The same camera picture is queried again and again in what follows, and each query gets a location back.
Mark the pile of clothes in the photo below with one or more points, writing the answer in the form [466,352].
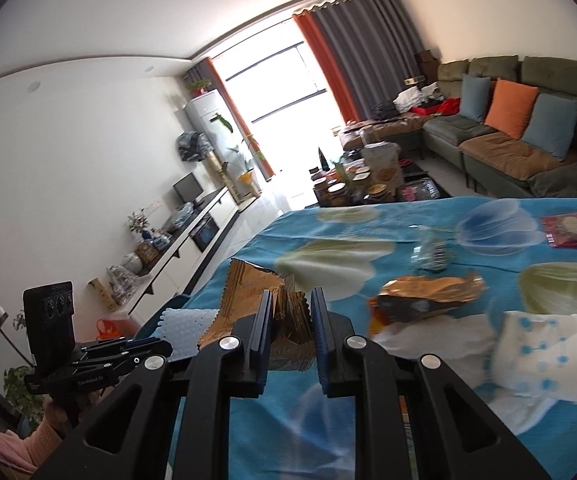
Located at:
[408,102]

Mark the grey and orange curtain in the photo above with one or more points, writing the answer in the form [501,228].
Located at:
[238,110]
[363,50]

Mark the potted plant yellow wrap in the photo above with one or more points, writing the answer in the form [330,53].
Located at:
[247,177]

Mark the red snack packet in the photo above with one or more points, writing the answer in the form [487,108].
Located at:
[570,230]

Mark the green brown sofa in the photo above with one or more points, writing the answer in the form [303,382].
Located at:
[488,152]

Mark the white standing air conditioner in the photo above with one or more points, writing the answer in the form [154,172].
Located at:
[206,115]

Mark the orange cushion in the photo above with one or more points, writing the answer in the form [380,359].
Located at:
[510,107]

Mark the brown cardboard box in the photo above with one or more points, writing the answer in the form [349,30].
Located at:
[427,65]

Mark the blue cushion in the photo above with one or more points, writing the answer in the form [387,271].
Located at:
[474,99]
[550,127]

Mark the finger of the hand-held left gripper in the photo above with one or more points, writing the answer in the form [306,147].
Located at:
[113,359]
[128,344]

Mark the person's left forearm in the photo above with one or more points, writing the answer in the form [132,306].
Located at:
[3,445]

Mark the green potted plant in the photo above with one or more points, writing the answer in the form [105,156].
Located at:
[21,400]

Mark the blue floral tablecloth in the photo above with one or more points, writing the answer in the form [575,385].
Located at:
[368,230]

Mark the white television cabinet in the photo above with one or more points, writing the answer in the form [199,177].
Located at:
[178,255]

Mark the cluttered coffee table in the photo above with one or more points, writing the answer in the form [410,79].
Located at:
[368,180]

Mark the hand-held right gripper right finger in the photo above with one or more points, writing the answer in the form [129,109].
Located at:
[321,332]

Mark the white bumpy foam sheet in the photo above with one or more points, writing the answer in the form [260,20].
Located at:
[188,332]

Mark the crushed blue-dotted paper cup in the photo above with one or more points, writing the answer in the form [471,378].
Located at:
[543,355]

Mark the flower vase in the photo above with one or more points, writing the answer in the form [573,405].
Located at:
[138,227]

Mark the white tissue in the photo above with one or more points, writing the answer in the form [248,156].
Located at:
[433,340]
[523,410]

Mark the small black television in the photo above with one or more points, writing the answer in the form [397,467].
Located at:
[187,189]

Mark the clear plastic wrapper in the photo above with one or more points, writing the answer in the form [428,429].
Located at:
[433,252]

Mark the orange plastic bag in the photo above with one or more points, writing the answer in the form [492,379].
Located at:
[111,331]

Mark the gold snack wrapper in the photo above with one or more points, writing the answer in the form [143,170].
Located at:
[248,290]
[428,290]

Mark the plastic-covered fan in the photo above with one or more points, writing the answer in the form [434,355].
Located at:
[193,146]

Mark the plastic-wrapped basket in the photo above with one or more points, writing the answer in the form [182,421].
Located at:
[123,285]

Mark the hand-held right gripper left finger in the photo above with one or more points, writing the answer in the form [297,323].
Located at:
[263,332]

